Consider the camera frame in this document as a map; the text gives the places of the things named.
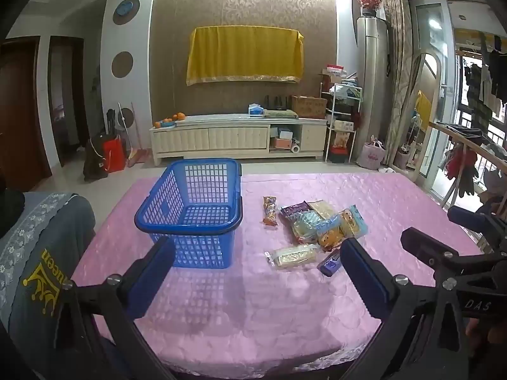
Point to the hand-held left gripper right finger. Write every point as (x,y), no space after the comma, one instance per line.
(364,281)

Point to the small blue purple packet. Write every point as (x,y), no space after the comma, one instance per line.
(329,266)

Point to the standing air conditioner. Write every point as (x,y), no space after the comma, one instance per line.
(372,79)

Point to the blue plastic basket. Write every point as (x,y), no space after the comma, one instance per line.
(198,245)

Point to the yellow cloth cover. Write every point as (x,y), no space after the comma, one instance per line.
(245,53)

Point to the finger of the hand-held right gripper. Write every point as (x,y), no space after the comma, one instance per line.
(424,243)
(467,217)

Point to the long orange snack packet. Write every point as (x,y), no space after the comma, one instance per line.
(270,211)

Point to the grey crown print chair cover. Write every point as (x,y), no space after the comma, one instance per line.
(39,237)

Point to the red bag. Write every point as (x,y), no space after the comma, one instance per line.
(113,152)

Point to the clear blue bread packet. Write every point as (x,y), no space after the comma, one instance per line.
(330,239)
(350,219)

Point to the round brown wall disc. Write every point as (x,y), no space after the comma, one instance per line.
(122,64)

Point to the white shelf rack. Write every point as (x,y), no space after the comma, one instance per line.
(342,126)

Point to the clear cracker packet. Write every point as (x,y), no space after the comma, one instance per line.
(293,256)

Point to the blue tissue box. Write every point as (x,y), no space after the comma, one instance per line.
(255,109)

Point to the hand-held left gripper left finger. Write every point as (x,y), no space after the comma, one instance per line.
(154,271)

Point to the hanging dark clothes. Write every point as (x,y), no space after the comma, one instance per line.
(495,63)

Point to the cardboard box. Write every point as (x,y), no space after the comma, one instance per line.
(309,107)

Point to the green folded cloth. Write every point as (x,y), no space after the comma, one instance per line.
(280,113)

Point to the red green snack packet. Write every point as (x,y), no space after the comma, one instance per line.
(307,225)

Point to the round blue wall plate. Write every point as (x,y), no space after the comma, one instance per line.
(126,10)

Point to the person's right hand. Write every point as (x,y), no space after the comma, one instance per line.
(487,332)

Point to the broom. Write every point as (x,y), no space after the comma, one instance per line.
(136,154)

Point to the pink tablecloth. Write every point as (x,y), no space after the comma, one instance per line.
(257,304)

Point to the vase with red flowers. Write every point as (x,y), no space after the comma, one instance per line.
(370,4)

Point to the arched floor mirror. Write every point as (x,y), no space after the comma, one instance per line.
(426,87)

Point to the yellow snack packet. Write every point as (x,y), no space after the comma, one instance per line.
(321,208)

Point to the pink bag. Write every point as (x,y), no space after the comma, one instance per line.
(370,154)

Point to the red black clothes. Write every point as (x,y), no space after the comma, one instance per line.
(461,166)

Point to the purple snack packet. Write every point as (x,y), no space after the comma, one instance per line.
(295,208)

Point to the cream tv cabinet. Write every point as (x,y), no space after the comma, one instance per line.
(222,138)

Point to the black bag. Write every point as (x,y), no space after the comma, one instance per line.
(95,158)

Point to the brown wooden door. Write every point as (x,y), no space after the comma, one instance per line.
(19,118)

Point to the white paper roll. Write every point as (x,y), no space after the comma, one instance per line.
(295,149)

